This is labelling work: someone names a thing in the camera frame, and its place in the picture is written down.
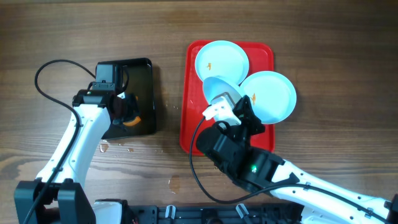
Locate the light blue plate top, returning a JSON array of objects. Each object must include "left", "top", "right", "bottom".
[{"left": 195, "top": 40, "right": 249, "bottom": 85}]

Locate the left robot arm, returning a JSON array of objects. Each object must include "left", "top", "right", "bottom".
[{"left": 14, "top": 63, "right": 139, "bottom": 223}]

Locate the black water tray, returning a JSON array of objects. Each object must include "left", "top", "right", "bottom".
[{"left": 96, "top": 58, "right": 156, "bottom": 139}]

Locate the orange green sponge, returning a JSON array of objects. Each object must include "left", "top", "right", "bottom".
[{"left": 123, "top": 116, "right": 141, "bottom": 127}]

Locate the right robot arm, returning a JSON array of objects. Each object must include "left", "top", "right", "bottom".
[{"left": 191, "top": 96, "right": 397, "bottom": 223}]

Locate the red plastic tray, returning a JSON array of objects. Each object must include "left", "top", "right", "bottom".
[{"left": 180, "top": 40, "right": 274, "bottom": 152}]

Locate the light blue plate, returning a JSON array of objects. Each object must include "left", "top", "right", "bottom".
[
  {"left": 203, "top": 76, "right": 245, "bottom": 104},
  {"left": 195, "top": 40, "right": 249, "bottom": 85},
  {"left": 240, "top": 71, "right": 297, "bottom": 124}
]

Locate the black cable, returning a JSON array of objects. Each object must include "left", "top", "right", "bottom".
[
  {"left": 23, "top": 59, "right": 97, "bottom": 224},
  {"left": 188, "top": 116, "right": 389, "bottom": 224}
]

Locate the left black cable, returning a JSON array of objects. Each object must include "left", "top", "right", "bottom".
[{"left": 23, "top": 59, "right": 97, "bottom": 224}]

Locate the right black cable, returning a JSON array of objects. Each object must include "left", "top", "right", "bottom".
[{"left": 188, "top": 116, "right": 389, "bottom": 224}]

